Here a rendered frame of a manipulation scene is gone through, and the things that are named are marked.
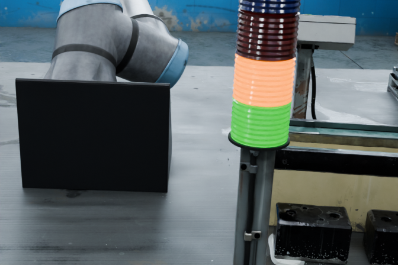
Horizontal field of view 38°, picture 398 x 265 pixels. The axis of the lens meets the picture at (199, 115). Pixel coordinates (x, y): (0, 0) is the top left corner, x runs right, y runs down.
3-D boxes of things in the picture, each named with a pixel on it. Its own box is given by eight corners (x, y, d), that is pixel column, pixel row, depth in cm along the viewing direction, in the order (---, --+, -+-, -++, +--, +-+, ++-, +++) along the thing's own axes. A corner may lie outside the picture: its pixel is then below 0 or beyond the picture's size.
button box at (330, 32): (347, 51, 114) (349, 24, 114) (355, 44, 107) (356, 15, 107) (259, 46, 115) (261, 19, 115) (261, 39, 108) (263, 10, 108)
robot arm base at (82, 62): (22, 89, 96) (32, 38, 100) (46, 127, 110) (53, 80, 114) (114, 90, 96) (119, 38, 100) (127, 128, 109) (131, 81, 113)
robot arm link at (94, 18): (39, 62, 108) (49, 3, 114) (103, 86, 115) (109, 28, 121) (70, 35, 99) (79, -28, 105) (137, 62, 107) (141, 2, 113)
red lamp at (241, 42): (294, 49, 61) (298, 6, 59) (298, 64, 55) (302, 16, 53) (235, 46, 61) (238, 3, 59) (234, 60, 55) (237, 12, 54)
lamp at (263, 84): (289, 91, 62) (294, 49, 61) (294, 109, 56) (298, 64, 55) (233, 88, 62) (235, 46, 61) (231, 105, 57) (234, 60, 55)
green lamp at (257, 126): (286, 131, 64) (289, 91, 62) (289, 152, 58) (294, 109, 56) (230, 127, 64) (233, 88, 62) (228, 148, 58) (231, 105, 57)
